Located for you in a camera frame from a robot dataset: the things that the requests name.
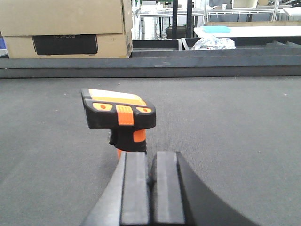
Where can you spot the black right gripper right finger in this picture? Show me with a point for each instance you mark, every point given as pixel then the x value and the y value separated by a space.
pixel 180 198

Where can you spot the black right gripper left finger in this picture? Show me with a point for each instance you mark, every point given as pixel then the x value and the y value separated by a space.
pixel 125 200

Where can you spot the orange black barcode scanner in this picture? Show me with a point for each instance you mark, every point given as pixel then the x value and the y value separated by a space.
pixel 126 115

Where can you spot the large Ecoflow cardboard box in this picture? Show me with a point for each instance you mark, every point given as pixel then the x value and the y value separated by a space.
pixel 67 28

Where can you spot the crumpled plastic bag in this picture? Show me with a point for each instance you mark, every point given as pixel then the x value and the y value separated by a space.
pixel 211 42

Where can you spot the light blue tray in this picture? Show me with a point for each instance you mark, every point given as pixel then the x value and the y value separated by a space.
pixel 216 29

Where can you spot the white side table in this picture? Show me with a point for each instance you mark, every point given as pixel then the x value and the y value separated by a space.
pixel 261 31

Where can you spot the blue plastic bin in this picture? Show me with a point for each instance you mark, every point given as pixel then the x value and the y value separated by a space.
pixel 2 44

